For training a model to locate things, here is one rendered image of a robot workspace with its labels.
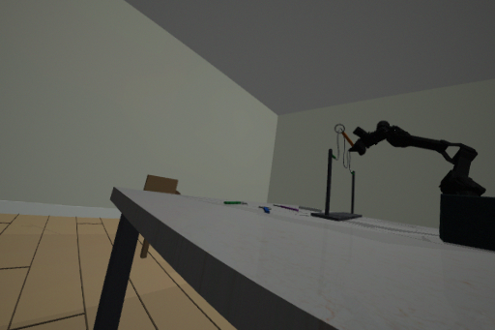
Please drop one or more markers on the blue handle with grey loop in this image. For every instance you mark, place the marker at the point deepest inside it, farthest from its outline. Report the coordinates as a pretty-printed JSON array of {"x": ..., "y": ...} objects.
[{"x": 266, "y": 209}]

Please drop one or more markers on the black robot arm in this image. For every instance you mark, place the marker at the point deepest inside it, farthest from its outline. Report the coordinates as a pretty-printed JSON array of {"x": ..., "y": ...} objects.
[{"x": 457, "y": 181}]

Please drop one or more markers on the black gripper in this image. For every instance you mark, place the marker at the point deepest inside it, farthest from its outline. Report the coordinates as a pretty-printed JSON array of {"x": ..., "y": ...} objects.
[{"x": 360, "y": 145}]

